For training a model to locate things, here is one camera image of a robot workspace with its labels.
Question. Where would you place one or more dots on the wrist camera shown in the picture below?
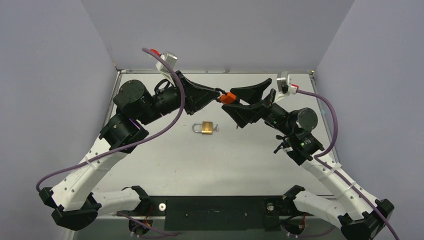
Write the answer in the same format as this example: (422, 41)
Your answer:
(284, 86)
(171, 60)

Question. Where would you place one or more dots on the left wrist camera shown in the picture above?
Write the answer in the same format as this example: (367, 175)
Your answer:
(171, 60)

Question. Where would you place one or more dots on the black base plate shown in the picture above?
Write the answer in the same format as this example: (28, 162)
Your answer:
(218, 213)

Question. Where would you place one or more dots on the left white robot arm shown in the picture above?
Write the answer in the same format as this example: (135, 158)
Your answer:
(74, 202)

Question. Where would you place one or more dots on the orange black padlock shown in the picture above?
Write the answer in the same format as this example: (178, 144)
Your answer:
(225, 97)

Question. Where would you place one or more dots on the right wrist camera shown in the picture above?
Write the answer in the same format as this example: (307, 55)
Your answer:
(284, 86)

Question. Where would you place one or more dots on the brass padlock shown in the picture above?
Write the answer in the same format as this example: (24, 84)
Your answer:
(204, 127)

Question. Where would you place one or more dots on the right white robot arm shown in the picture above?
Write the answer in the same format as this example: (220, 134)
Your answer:
(357, 213)

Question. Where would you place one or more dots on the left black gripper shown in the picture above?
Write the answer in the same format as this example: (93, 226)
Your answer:
(196, 96)

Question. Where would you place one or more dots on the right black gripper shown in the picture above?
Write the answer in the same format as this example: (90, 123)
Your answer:
(267, 105)

